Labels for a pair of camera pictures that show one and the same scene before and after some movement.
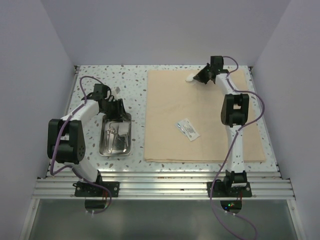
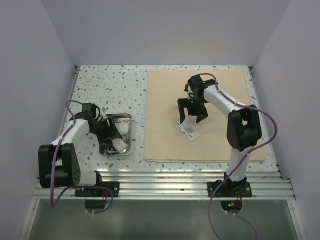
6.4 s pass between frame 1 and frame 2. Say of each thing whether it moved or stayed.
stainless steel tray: stayed
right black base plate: stayed
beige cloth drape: stayed
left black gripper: moved
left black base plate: stayed
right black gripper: moved
